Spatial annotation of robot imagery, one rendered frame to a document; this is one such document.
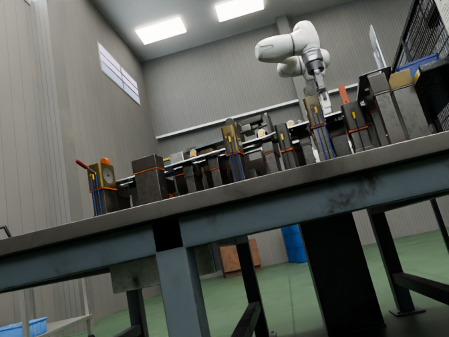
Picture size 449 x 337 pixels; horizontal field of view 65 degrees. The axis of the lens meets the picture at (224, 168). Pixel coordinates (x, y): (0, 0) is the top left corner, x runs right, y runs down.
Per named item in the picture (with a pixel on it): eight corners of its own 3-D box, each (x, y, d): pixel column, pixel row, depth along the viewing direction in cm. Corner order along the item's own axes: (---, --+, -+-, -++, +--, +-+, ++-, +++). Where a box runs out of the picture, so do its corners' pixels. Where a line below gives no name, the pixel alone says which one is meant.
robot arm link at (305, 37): (319, 56, 168) (292, 63, 168) (311, 28, 171) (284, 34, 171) (324, 43, 157) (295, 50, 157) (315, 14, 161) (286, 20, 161)
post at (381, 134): (389, 171, 124) (364, 96, 130) (387, 173, 128) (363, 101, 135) (404, 167, 122) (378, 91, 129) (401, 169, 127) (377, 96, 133)
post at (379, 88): (396, 162, 107) (367, 77, 113) (394, 165, 111) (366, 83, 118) (413, 158, 105) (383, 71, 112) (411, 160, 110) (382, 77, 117)
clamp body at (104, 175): (90, 246, 152) (80, 166, 160) (110, 245, 165) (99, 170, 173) (107, 242, 150) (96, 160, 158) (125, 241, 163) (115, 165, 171)
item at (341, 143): (345, 188, 147) (326, 124, 153) (345, 188, 151) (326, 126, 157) (362, 183, 145) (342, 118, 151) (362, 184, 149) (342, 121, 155)
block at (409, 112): (417, 166, 126) (386, 75, 134) (413, 169, 133) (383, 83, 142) (442, 159, 124) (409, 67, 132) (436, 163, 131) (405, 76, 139)
